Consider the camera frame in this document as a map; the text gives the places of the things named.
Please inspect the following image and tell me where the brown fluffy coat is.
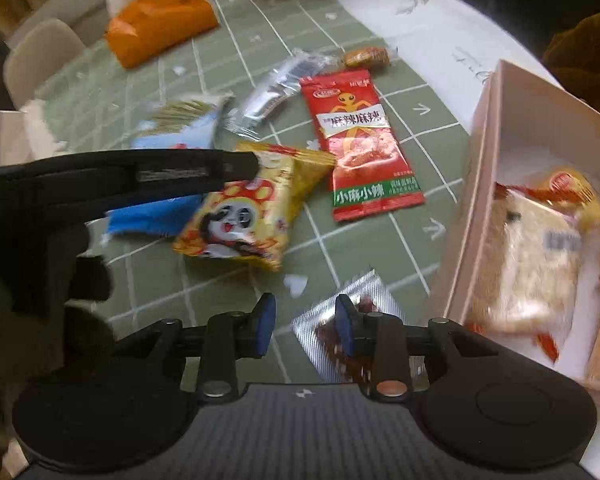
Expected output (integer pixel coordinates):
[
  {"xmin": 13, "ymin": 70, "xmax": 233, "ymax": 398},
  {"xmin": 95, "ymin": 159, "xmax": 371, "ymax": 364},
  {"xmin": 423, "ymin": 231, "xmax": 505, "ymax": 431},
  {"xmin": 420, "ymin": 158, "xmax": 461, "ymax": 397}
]
[{"xmin": 540, "ymin": 12, "xmax": 600, "ymax": 126}]

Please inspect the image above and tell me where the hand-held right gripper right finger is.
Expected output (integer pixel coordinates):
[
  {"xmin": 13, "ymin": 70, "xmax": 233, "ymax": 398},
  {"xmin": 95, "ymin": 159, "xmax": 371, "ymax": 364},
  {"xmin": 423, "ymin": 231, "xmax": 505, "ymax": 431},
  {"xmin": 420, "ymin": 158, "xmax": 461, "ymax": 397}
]
[{"xmin": 335, "ymin": 294, "xmax": 518, "ymax": 403}]

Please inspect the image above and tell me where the clear dried meat packet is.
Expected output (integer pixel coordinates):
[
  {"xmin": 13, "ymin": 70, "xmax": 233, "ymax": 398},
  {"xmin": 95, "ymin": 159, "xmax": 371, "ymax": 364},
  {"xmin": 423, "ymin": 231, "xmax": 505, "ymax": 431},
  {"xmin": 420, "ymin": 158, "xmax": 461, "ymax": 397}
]
[{"xmin": 291, "ymin": 270, "xmax": 431, "ymax": 386}]

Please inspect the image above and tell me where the white rice cracker packet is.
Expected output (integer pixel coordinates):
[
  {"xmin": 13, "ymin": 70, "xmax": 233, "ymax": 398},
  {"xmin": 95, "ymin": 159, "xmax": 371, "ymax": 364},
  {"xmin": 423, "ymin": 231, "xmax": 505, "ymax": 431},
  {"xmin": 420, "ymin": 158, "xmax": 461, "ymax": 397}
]
[{"xmin": 467, "ymin": 180, "xmax": 586, "ymax": 363}]

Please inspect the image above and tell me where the white fringed cloth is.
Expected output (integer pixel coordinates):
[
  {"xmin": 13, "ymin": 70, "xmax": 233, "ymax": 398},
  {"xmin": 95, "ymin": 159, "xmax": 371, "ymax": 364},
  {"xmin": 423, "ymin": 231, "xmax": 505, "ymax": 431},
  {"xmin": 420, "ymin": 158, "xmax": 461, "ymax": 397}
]
[{"xmin": 0, "ymin": 97, "xmax": 66, "ymax": 166}]

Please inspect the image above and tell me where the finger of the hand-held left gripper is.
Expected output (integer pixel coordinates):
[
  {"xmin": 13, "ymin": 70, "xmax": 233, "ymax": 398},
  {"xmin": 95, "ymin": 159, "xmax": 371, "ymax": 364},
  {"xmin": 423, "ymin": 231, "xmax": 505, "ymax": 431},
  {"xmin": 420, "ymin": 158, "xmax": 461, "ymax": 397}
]
[{"xmin": 0, "ymin": 149, "xmax": 261, "ymax": 221}]

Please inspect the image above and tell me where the blue snack packet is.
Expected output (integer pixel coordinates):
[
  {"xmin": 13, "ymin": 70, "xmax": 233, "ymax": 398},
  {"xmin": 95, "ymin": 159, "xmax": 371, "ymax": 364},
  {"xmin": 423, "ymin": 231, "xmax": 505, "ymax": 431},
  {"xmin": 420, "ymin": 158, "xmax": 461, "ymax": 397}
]
[{"xmin": 105, "ymin": 92, "xmax": 236, "ymax": 238}]

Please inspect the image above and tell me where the small yellow red packet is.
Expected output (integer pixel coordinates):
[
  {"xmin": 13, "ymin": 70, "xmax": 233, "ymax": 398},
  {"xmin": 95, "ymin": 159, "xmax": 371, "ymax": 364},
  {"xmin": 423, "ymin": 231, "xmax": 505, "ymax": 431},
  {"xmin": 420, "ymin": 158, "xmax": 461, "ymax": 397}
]
[{"xmin": 540, "ymin": 166, "xmax": 600, "ymax": 221}]

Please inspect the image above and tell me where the yellow panda snack packet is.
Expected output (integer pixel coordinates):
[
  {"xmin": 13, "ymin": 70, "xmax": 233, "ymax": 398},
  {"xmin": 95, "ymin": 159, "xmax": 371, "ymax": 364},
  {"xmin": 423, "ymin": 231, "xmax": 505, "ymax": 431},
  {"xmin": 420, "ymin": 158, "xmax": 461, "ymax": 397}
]
[{"xmin": 172, "ymin": 141, "xmax": 337, "ymax": 273}]

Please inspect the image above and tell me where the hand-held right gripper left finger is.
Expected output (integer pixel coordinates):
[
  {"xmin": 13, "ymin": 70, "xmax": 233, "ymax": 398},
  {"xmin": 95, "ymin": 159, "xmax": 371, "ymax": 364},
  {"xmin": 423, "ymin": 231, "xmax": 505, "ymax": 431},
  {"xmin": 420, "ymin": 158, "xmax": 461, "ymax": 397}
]
[{"xmin": 115, "ymin": 292, "xmax": 277, "ymax": 403}]

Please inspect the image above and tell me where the green checked tablecloth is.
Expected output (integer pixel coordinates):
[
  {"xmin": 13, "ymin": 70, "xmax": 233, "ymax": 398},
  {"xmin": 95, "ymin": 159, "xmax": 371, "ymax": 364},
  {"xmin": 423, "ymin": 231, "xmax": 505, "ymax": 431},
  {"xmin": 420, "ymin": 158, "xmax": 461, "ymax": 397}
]
[{"xmin": 27, "ymin": 0, "xmax": 473, "ymax": 396}]

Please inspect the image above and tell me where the white chair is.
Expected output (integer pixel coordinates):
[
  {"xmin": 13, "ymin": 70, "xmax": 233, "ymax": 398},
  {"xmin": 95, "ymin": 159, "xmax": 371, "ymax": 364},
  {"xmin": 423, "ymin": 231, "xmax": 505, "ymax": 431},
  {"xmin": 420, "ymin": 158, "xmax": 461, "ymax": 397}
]
[{"xmin": 2, "ymin": 17, "xmax": 88, "ymax": 111}]

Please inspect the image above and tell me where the orange tissue pack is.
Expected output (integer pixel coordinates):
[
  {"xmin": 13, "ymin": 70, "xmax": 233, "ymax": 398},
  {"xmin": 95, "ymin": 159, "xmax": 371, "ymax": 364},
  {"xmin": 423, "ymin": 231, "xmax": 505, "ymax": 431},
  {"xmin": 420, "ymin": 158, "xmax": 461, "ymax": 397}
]
[{"xmin": 104, "ymin": 0, "xmax": 220, "ymax": 70}]

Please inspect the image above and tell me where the pink cardboard box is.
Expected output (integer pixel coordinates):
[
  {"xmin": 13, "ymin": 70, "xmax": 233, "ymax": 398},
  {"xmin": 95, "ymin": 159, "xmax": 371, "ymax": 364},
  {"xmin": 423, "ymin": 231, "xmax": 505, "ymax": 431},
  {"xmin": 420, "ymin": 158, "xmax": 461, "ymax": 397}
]
[{"xmin": 430, "ymin": 59, "xmax": 600, "ymax": 396}]

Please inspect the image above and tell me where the small brown candy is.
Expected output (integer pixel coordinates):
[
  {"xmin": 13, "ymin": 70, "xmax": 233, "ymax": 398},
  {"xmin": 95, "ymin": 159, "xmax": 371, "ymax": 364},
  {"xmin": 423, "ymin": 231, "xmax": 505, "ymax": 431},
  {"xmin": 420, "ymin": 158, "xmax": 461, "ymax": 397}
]
[{"xmin": 341, "ymin": 45, "xmax": 400, "ymax": 70}]

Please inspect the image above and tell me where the red snack packet green band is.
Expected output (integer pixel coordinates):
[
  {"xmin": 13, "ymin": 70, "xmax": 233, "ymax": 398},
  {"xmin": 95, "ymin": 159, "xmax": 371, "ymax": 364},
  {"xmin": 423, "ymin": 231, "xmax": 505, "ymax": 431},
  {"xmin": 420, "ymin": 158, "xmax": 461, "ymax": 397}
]
[{"xmin": 299, "ymin": 68, "xmax": 427, "ymax": 224}]

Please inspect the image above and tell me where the silver clear snack packet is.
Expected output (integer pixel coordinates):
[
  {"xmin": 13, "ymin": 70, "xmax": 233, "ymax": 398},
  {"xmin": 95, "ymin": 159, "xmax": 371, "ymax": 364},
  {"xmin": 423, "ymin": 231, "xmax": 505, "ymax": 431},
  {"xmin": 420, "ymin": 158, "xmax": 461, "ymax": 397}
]
[{"xmin": 224, "ymin": 50, "xmax": 343, "ymax": 140}]

